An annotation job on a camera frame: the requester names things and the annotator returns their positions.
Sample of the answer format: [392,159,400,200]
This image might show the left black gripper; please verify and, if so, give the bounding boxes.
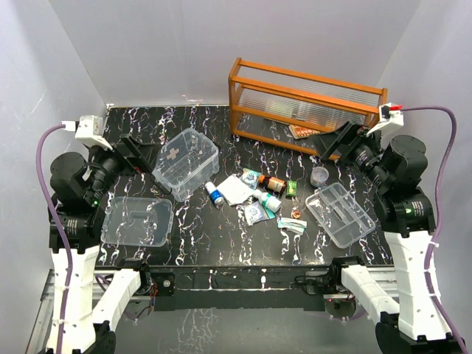
[86,133,162,202]

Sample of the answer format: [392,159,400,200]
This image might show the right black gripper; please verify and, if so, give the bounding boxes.
[309,119,392,189]

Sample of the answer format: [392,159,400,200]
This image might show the clear plastic medicine box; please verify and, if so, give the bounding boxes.
[153,128,219,202]

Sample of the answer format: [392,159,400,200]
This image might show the brown bottle orange cap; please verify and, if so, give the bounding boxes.
[258,174,287,193]

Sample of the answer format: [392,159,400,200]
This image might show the white medicine bottle green label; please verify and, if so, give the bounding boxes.
[252,190,281,213]

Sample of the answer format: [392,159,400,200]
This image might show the white gauze pad packet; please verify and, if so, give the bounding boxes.
[217,175,252,206]

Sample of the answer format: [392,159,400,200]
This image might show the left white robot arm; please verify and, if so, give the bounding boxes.
[43,135,161,353]

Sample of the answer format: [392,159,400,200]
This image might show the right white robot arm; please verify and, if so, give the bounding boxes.
[313,122,467,353]

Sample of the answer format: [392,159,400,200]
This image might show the small clear round jar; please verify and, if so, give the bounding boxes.
[310,167,329,187]

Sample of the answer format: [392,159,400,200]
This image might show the small green box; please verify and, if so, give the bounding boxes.
[285,180,298,198]

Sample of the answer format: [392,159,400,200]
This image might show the clear compartment organizer tray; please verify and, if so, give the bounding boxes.
[305,182,376,249]

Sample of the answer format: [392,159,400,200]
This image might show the clear plastic box lid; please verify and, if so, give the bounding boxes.
[101,197,174,248]

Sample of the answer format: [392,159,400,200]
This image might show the orange wooden shelf rack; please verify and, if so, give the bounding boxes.
[228,58,388,155]

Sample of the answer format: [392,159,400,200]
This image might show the blue white bandage roll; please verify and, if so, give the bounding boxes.
[204,181,224,206]

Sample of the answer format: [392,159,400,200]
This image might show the blue header plastic packet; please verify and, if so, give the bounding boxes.
[243,201,276,226]

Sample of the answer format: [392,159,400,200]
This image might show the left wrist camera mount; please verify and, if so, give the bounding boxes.
[61,115,113,150]

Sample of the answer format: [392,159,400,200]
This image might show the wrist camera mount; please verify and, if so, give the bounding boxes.
[61,115,113,150]
[367,103,404,136]

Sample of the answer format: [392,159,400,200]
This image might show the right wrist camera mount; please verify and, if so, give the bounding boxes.
[367,103,404,136]

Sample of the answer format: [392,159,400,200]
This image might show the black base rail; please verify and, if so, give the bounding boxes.
[110,263,369,313]

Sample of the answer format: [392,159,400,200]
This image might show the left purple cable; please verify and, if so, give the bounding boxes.
[35,124,74,354]

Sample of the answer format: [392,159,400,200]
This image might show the purple cable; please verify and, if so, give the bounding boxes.
[400,105,469,354]
[35,124,74,354]

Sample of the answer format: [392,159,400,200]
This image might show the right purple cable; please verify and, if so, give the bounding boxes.
[400,105,469,354]

